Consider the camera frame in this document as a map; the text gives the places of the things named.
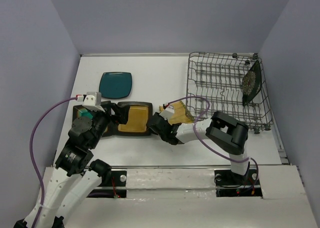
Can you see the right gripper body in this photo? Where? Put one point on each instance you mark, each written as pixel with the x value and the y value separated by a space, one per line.
pixel 163 136

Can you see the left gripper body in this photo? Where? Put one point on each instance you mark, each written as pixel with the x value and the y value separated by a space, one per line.
pixel 102 122

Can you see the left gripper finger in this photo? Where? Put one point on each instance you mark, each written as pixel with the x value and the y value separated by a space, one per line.
pixel 106 105
pixel 121 114

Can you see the yellow square plate black rim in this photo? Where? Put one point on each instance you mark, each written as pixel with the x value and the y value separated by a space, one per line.
pixel 138 116

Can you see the teal square plate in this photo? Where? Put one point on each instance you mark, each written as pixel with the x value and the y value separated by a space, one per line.
pixel 115 85

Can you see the teal plate black rim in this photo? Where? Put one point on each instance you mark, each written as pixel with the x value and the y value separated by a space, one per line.
pixel 80 111

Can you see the black floral plate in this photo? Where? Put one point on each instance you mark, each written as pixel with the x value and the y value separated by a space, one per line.
pixel 251 83

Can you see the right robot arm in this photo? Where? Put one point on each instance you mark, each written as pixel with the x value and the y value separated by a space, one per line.
pixel 221 134

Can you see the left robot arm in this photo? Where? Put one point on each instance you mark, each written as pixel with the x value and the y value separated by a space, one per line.
pixel 75 174

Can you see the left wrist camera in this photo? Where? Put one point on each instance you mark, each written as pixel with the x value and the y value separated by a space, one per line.
pixel 92 99

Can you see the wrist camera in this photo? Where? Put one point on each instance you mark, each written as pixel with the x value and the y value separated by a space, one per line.
pixel 92 99
pixel 167 113

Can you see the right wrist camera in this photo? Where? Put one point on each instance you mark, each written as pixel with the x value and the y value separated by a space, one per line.
pixel 167 113

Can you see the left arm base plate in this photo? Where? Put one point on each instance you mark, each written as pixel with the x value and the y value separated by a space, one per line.
pixel 113 186

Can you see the grey wire dish rack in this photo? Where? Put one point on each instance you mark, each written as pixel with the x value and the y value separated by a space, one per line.
pixel 217 78

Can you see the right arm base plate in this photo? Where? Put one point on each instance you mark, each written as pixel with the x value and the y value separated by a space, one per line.
pixel 229 184

